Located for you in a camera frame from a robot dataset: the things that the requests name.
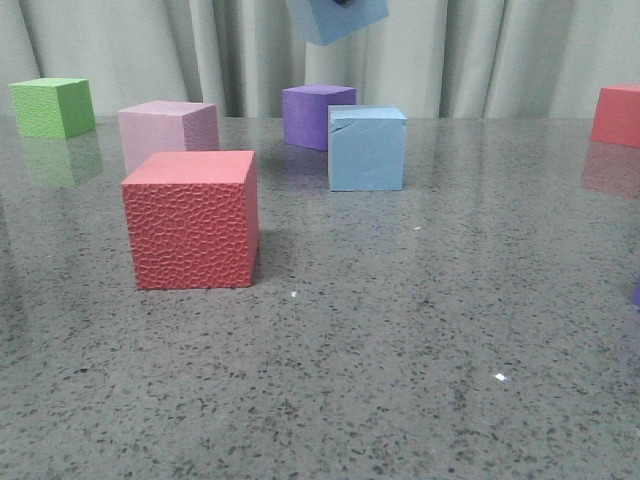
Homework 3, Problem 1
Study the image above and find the light blue cracked foam cube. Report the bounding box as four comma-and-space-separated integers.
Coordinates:
328, 105, 407, 192

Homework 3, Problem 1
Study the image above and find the grey-green curtain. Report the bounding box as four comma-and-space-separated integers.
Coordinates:
1, 1, 639, 118

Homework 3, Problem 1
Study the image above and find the purple foam cube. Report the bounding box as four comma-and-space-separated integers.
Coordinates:
281, 84, 358, 151

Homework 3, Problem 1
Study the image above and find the pink foam cube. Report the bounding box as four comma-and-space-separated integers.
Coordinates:
118, 100, 220, 174

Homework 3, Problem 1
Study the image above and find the large red textured foam cube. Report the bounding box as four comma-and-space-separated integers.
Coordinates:
121, 150, 259, 289

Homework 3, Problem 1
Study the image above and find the red foam cube far right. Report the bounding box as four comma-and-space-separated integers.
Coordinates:
591, 84, 640, 148

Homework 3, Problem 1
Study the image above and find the green foam cube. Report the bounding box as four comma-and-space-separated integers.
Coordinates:
9, 78, 96, 139

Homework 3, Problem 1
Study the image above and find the purple cube at right edge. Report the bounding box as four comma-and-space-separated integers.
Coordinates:
632, 280, 640, 306

